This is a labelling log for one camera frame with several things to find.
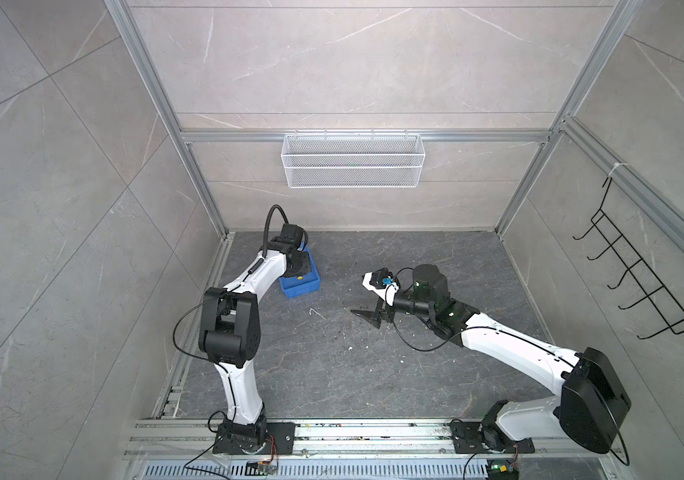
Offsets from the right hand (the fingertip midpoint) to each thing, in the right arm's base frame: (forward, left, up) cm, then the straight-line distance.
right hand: (359, 288), depth 75 cm
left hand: (+20, +19, -12) cm, 29 cm away
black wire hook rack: (-10, -65, +8) cm, 66 cm away
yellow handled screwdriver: (+14, +18, -14) cm, 27 cm away
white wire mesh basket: (+48, 0, +7) cm, 49 cm away
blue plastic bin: (+14, +22, -18) cm, 32 cm away
